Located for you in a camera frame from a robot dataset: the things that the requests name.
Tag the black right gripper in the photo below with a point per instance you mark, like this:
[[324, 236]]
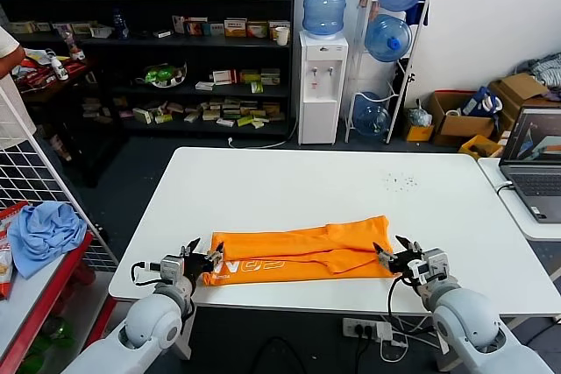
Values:
[[403, 263]]

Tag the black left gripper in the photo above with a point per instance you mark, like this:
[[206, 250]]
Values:
[[197, 265]]

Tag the orange t-shirt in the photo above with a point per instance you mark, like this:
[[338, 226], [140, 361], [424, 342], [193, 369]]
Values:
[[285, 251]]

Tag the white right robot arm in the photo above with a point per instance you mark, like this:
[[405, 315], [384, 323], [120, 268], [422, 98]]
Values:
[[469, 317]]

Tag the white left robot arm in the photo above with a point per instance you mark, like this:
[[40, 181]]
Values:
[[149, 326]]

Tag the person forearm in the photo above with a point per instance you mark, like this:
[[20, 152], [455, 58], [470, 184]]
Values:
[[11, 61]]

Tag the pile of grey clothes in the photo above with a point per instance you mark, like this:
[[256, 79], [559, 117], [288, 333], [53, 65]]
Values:
[[544, 72]]

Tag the white power adapter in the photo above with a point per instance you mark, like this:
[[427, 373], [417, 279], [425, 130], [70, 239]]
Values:
[[385, 332]]

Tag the white power strip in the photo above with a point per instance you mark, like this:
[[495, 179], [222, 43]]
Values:
[[350, 328]]

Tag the small yellow box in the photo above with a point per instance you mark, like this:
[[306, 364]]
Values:
[[417, 133]]

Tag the yellow crate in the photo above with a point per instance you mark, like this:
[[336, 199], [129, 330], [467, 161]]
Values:
[[478, 146]]

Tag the clear plastic bag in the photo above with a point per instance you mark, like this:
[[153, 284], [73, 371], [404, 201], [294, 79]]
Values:
[[419, 115]]

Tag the large open cardboard box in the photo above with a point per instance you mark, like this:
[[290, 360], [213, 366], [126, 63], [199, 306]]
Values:
[[465, 126]]

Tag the white tape roll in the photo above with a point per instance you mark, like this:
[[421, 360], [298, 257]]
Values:
[[453, 114]]

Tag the white metal jug rack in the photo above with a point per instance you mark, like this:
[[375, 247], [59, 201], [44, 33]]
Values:
[[397, 102]]

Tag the grey laptop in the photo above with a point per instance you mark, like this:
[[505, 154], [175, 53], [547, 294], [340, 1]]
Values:
[[534, 181]]

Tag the black side table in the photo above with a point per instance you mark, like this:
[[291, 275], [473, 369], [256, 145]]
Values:
[[101, 129]]

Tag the crumpled light blue cloth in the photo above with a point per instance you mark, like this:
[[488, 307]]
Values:
[[44, 234]]

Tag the red white shelf rack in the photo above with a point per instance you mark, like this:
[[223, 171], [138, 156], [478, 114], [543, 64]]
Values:
[[44, 295]]

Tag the blue white bag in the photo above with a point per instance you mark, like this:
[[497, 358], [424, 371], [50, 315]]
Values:
[[480, 100]]

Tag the white water dispenser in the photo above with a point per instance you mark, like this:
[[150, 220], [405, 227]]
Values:
[[318, 98]]

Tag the red white medicine box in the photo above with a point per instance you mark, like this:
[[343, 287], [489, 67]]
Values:
[[224, 77]]

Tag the bowl of green packets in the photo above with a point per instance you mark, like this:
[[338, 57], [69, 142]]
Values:
[[161, 75]]

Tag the red snack bag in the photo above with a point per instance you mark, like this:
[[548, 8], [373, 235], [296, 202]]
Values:
[[6, 260]]

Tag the brown cardboard box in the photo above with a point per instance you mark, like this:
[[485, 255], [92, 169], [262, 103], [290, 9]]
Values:
[[522, 87]]

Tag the black shelving unit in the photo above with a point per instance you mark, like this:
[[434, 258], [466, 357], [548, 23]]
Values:
[[144, 52]]

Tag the orange white medicine box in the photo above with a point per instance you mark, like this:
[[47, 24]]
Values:
[[234, 29]]

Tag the white paper cup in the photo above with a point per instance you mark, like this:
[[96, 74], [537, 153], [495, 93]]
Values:
[[281, 37]]

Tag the person torso white shirt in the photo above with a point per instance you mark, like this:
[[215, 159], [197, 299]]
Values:
[[13, 107]]

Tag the dark blue hanging cloth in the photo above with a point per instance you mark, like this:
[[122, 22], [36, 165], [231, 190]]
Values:
[[415, 12]]

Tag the pink drink bottle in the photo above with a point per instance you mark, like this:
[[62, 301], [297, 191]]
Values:
[[74, 47]]

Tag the blue plastic bottle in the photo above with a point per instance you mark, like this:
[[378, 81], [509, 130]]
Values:
[[118, 26]]

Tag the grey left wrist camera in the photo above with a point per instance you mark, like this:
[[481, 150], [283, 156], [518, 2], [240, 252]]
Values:
[[171, 266]]

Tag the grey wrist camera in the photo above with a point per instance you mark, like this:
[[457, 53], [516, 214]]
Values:
[[434, 262], [171, 266]]

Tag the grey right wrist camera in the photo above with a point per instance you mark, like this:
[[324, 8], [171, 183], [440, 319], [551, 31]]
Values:
[[434, 262]]

